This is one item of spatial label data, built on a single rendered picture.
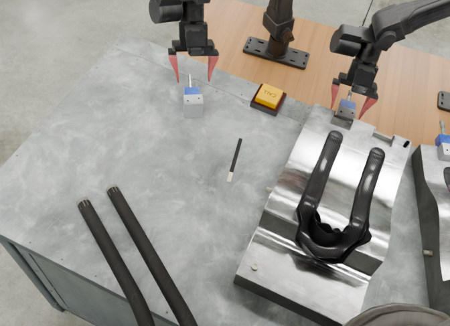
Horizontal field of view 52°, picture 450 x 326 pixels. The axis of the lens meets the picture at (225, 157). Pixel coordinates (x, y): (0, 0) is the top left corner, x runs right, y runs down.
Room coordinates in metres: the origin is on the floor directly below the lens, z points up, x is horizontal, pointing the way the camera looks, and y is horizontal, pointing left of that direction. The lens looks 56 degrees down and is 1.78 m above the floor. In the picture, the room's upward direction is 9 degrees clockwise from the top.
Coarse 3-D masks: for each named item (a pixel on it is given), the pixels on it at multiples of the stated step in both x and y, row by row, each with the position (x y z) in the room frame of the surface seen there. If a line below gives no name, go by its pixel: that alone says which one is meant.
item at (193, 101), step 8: (192, 80) 0.88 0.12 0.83; (184, 88) 0.84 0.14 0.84; (192, 88) 0.84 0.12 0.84; (184, 96) 0.80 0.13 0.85; (192, 96) 0.80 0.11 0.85; (200, 96) 0.81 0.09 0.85; (184, 104) 0.77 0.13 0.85; (192, 104) 0.78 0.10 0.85; (200, 104) 0.78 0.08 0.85; (184, 112) 0.77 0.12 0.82; (192, 112) 0.77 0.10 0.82; (200, 112) 0.78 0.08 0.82
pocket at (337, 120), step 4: (336, 116) 0.79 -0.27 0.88; (332, 120) 0.78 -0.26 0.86; (336, 120) 0.79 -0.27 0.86; (340, 120) 0.78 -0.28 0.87; (344, 120) 0.78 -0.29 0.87; (348, 120) 0.78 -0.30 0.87; (352, 120) 0.77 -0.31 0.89; (336, 124) 0.77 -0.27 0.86; (340, 124) 0.78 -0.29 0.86; (344, 124) 0.78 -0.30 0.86; (348, 124) 0.78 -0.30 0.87; (344, 128) 0.76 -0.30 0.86; (348, 128) 0.77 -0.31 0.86
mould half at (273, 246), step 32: (320, 128) 0.73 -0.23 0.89; (352, 128) 0.75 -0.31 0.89; (288, 160) 0.62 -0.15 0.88; (352, 160) 0.65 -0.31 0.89; (384, 160) 0.66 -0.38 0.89; (288, 192) 0.51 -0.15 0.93; (352, 192) 0.56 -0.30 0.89; (384, 192) 0.57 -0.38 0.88; (288, 224) 0.44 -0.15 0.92; (384, 224) 0.47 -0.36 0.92; (256, 256) 0.38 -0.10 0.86; (288, 256) 0.39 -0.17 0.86; (352, 256) 0.39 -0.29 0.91; (384, 256) 0.39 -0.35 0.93; (256, 288) 0.32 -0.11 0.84; (288, 288) 0.32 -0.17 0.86; (320, 288) 0.33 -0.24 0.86; (352, 288) 0.34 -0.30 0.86; (320, 320) 0.28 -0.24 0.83
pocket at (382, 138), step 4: (376, 132) 0.76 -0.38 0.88; (372, 136) 0.75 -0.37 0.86; (376, 136) 0.75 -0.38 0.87; (380, 136) 0.75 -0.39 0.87; (384, 136) 0.75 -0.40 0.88; (388, 136) 0.75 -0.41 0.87; (376, 140) 0.74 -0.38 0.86; (380, 140) 0.74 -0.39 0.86; (384, 140) 0.75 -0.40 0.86; (388, 140) 0.74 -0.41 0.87; (392, 140) 0.74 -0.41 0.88; (384, 144) 0.73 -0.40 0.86; (388, 144) 0.73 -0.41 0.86
